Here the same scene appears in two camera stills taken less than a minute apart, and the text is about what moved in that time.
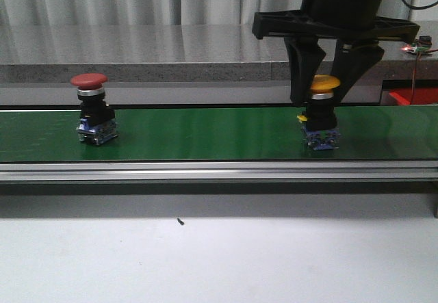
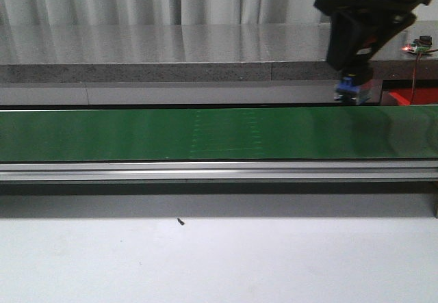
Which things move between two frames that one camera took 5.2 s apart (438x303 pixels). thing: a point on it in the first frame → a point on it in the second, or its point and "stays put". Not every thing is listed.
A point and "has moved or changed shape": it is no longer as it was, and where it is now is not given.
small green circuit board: x=412 y=48 stays put
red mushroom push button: x=96 y=124 has moved or changed shape
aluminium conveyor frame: x=386 y=188 stays put
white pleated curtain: x=161 y=0 stays put
